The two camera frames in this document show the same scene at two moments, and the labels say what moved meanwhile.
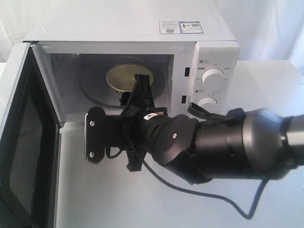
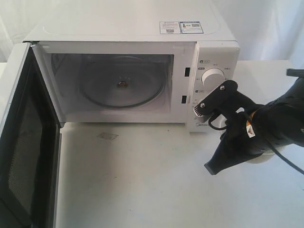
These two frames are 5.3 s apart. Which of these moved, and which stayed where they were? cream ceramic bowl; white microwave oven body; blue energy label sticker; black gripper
Moved: black gripper; cream ceramic bowl
Stayed: blue energy label sticker; white microwave oven body
